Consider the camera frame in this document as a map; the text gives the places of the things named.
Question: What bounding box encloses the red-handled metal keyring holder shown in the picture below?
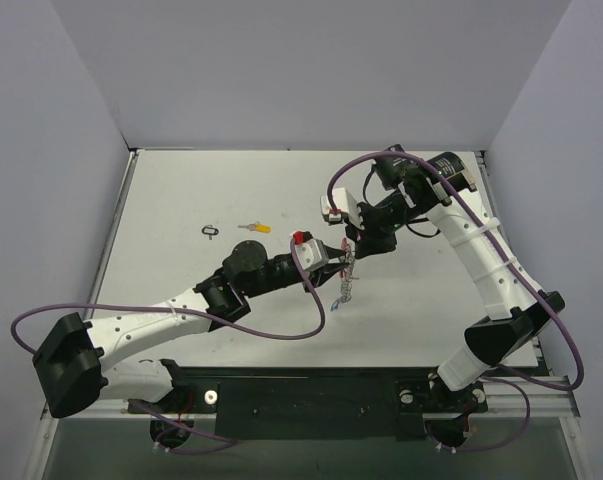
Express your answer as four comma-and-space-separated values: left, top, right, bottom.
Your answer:
338, 238, 356, 305

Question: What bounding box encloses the aluminium frame rail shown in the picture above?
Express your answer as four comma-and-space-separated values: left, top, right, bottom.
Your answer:
483, 378, 580, 418

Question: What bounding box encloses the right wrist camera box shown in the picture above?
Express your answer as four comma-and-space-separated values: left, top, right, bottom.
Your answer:
320, 188, 363, 229

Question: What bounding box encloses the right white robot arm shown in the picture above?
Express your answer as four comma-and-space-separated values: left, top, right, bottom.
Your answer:
322, 145, 565, 409

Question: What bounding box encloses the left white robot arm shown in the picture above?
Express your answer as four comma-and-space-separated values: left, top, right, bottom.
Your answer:
33, 236, 347, 418

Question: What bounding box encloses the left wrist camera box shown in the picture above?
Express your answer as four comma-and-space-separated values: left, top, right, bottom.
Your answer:
292, 231, 329, 272

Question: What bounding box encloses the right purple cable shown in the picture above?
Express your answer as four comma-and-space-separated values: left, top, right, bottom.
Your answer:
326, 151, 586, 455

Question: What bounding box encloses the key with yellow tag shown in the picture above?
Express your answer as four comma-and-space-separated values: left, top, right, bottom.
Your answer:
239, 222, 271, 234

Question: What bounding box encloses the key with large black tag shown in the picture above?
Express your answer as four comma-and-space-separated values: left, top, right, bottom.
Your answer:
201, 225, 219, 240

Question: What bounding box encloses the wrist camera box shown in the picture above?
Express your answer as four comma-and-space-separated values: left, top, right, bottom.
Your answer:
320, 188, 363, 229
292, 231, 329, 272

